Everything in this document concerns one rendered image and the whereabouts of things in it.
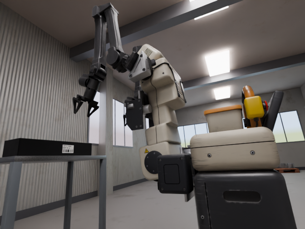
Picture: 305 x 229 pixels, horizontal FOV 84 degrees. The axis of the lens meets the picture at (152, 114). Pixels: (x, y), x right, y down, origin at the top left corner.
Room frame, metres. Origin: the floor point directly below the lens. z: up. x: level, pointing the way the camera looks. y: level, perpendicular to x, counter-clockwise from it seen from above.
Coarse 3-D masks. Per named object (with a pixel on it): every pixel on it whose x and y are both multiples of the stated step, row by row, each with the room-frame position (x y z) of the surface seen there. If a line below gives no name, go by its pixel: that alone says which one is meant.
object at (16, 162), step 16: (0, 160) 0.97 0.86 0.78; (16, 160) 0.92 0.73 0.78; (32, 160) 0.99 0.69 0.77; (48, 160) 1.07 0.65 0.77; (64, 160) 1.27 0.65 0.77; (80, 160) 1.57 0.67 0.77; (16, 176) 0.92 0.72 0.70; (16, 192) 0.93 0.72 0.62; (64, 208) 1.70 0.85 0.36; (64, 224) 1.69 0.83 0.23
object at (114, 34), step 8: (104, 8) 0.78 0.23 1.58; (112, 8) 0.78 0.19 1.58; (104, 16) 0.83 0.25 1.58; (112, 16) 0.77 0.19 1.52; (112, 24) 0.77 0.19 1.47; (112, 32) 0.77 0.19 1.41; (112, 40) 0.77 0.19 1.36; (120, 40) 0.79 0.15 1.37; (112, 48) 0.73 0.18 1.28; (120, 48) 0.77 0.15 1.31; (112, 56) 0.73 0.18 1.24; (112, 64) 0.74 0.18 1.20; (120, 72) 0.83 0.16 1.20
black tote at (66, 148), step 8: (8, 144) 1.07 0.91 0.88; (16, 144) 1.02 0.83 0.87; (24, 144) 1.04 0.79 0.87; (32, 144) 1.08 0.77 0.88; (40, 144) 1.13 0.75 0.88; (48, 144) 1.17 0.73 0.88; (56, 144) 1.23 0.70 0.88; (64, 144) 1.29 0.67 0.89; (72, 144) 1.35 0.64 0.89; (80, 144) 1.42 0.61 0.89; (88, 144) 1.49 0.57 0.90; (8, 152) 1.06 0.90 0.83; (16, 152) 1.02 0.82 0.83; (24, 152) 1.05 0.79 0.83; (32, 152) 1.09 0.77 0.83; (40, 152) 1.13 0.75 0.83; (48, 152) 1.18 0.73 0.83; (56, 152) 1.23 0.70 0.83; (64, 152) 1.29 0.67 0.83; (72, 152) 1.35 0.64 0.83; (80, 152) 1.42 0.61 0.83; (88, 152) 1.49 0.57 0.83
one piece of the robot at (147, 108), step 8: (128, 104) 0.86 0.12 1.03; (136, 104) 0.84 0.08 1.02; (144, 104) 0.89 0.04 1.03; (128, 112) 0.86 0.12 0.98; (136, 112) 0.84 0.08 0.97; (144, 112) 0.84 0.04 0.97; (128, 120) 0.86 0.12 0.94; (136, 120) 0.84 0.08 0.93; (152, 120) 1.08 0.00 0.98; (136, 128) 0.84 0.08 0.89
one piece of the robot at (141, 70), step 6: (144, 54) 0.70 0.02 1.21; (138, 60) 0.69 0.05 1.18; (144, 60) 0.68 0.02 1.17; (138, 66) 0.70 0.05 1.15; (144, 66) 0.68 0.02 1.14; (132, 72) 0.71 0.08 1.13; (138, 72) 0.70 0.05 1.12; (144, 72) 0.69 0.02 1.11; (150, 72) 0.72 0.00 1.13; (132, 78) 0.72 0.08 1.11; (138, 78) 0.73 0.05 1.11
